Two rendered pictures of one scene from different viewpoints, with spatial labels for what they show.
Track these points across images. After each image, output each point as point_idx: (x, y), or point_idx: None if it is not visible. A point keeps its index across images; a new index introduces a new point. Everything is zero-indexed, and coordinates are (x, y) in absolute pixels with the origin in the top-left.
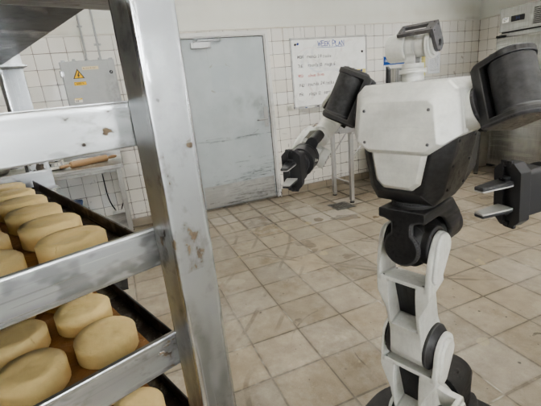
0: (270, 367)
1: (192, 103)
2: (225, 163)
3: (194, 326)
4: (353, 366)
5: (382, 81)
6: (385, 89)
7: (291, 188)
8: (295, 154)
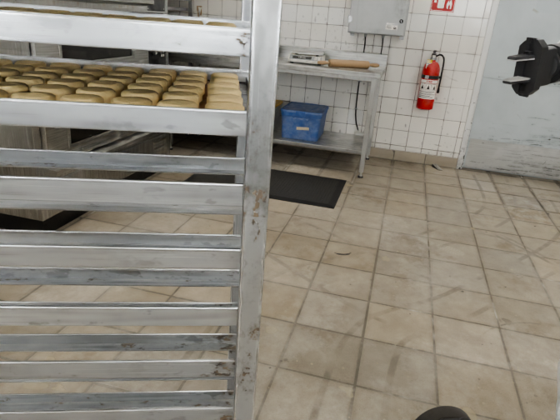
0: (438, 344)
1: (497, 22)
2: (512, 114)
3: (256, 12)
4: (547, 398)
5: None
6: None
7: (519, 92)
8: (538, 44)
